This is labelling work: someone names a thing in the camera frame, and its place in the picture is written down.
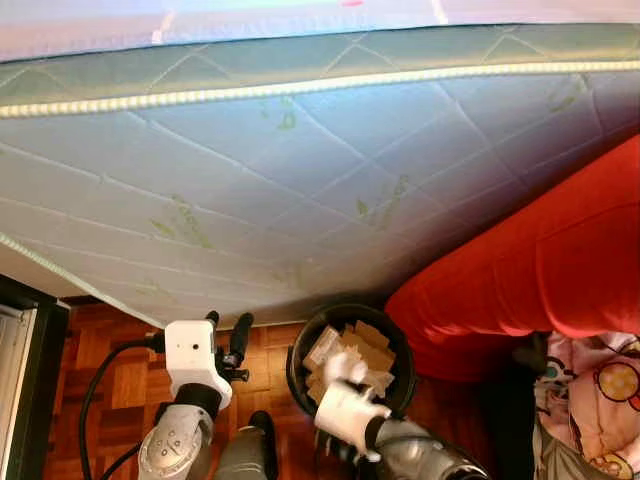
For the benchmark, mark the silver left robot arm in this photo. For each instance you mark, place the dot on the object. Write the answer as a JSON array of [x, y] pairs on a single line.
[[175, 445]]

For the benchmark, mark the black framed cabinet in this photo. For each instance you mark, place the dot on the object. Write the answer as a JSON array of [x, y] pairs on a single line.
[[50, 400]]

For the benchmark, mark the pink cartoon print blanket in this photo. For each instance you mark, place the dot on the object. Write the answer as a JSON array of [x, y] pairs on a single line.
[[600, 390]]

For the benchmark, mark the red folded cushion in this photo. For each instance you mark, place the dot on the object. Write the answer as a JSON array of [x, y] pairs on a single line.
[[540, 260]]

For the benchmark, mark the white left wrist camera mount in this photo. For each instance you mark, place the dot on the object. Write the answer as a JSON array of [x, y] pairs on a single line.
[[190, 350]]

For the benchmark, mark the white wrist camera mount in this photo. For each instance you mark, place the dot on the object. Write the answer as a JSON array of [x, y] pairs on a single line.
[[190, 350], [350, 410]]

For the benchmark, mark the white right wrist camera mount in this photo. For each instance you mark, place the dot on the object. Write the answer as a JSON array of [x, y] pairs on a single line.
[[350, 410]]

